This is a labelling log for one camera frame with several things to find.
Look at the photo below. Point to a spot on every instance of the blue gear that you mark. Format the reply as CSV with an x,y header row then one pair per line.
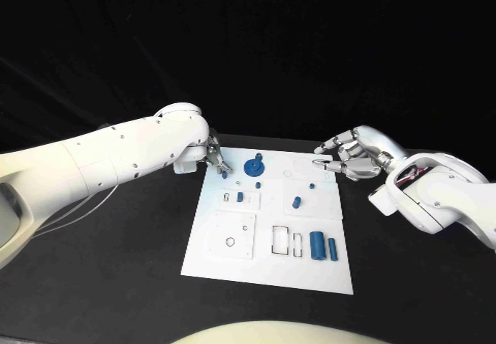
x,y
254,167

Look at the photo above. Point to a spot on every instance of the thick blue cylinder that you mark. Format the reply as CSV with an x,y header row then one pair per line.
x,y
316,245

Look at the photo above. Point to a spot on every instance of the thin blue cylinder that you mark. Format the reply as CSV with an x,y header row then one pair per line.
x,y
332,249

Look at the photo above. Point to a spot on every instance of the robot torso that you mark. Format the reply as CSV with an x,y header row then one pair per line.
x,y
278,332

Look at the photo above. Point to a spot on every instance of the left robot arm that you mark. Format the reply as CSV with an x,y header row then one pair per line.
x,y
115,150

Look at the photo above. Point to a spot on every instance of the white task board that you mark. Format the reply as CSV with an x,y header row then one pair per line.
x,y
271,215

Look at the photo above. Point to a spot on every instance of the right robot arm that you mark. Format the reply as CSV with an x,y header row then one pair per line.
x,y
437,193

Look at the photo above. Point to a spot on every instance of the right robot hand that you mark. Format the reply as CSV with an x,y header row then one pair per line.
x,y
363,153

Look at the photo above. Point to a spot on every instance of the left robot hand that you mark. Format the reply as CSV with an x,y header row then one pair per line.
x,y
215,157

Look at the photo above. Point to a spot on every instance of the blue plug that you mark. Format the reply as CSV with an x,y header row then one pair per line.
x,y
239,197
295,202

